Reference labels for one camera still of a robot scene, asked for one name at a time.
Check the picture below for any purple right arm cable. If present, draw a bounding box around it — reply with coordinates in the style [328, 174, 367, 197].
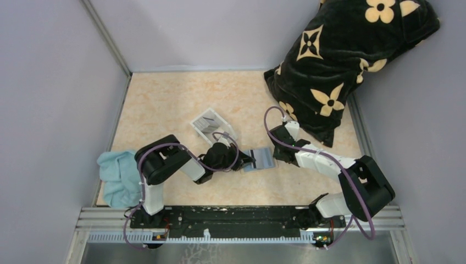
[263, 106, 376, 251]

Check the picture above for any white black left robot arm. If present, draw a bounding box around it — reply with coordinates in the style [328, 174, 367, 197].
[135, 132, 256, 228]

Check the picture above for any aluminium frame rail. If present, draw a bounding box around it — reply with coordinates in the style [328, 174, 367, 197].
[65, 206, 418, 263]

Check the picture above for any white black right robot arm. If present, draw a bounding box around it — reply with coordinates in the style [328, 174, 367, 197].
[268, 122, 396, 227]

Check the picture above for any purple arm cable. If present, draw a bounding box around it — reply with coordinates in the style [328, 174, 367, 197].
[123, 131, 241, 251]
[263, 106, 376, 251]

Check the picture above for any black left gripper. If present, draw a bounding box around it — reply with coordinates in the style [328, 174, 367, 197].
[213, 142, 256, 173]

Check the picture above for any white plastic card box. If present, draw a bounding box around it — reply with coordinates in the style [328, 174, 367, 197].
[190, 107, 238, 146]

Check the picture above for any light blue cloth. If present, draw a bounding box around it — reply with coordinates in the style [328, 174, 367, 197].
[97, 150, 142, 208]

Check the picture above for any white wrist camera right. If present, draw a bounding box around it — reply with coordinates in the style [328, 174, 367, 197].
[284, 120, 300, 141]

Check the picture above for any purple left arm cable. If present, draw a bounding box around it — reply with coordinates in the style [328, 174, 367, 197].
[123, 131, 241, 251]

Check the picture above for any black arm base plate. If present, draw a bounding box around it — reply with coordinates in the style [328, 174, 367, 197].
[129, 206, 346, 229]

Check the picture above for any thin credit card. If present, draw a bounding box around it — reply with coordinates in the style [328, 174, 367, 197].
[247, 147, 275, 171]

